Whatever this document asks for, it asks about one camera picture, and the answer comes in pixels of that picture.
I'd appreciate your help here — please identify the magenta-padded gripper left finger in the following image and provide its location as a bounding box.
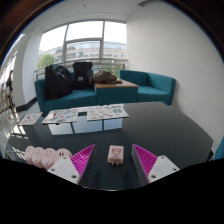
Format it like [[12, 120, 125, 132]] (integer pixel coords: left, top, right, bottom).
[[47, 143, 96, 188]]

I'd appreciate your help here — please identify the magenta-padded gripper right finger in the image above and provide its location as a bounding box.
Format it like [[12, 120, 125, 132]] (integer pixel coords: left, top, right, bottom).
[[132, 143, 181, 187]]

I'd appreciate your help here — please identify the pink charger block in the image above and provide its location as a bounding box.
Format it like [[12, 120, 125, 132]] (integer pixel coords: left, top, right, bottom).
[[107, 144, 125, 166]]

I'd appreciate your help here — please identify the pink power strip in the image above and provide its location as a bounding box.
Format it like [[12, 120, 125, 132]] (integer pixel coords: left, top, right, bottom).
[[23, 145, 73, 170]]

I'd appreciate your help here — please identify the teal chair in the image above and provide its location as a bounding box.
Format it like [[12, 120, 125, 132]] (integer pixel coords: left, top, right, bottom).
[[213, 136, 224, 161]]

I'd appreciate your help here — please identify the small printed sticker sheet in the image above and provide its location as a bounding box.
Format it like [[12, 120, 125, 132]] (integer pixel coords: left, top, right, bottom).
[[17, 112, 44, 127]]

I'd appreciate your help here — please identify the teal two-seat sofa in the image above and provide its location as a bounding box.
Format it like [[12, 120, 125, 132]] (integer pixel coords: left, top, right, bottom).
[[34, 71, 98, 113]]

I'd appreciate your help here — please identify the teal armchair sofa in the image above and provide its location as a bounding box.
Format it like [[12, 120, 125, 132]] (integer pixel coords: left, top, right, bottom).
[[118, 69, 177, 106]]

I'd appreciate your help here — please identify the large black backpack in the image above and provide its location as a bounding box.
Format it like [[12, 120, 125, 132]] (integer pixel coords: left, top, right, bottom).
[[44, 64, 74, 100]]

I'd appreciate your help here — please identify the black backpack with label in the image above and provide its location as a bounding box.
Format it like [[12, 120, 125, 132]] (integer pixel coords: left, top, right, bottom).
[[72, 61, 94, 90]]

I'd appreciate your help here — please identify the brown bag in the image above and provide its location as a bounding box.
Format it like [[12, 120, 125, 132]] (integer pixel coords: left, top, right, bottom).
[[90, 70, 124, 85]]

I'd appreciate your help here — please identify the person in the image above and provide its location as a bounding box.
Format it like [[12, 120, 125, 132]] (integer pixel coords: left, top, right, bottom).
[[5, 69, 15, 111]]

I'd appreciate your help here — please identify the metal window railing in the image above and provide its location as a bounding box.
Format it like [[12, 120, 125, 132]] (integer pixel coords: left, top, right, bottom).
[[33, 58, 129, 81]]

